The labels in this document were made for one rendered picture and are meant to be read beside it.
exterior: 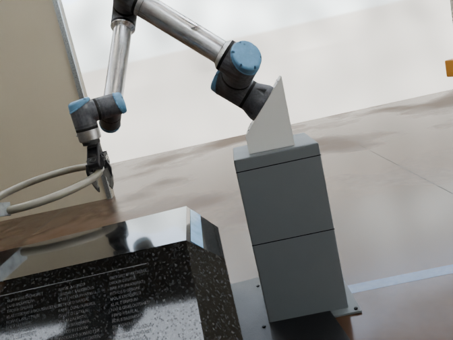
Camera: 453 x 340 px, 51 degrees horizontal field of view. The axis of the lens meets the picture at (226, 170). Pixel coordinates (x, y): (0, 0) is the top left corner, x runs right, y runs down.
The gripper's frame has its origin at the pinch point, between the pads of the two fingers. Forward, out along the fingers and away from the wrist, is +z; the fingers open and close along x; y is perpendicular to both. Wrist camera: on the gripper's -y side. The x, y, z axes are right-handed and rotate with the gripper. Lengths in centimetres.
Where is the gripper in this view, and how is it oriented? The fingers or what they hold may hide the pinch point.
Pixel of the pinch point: (104, 187)
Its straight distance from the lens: 200.2
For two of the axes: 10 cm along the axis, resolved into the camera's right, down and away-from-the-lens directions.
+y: -0.3, -2.5, 9.7
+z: 2.4, 9.4, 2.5
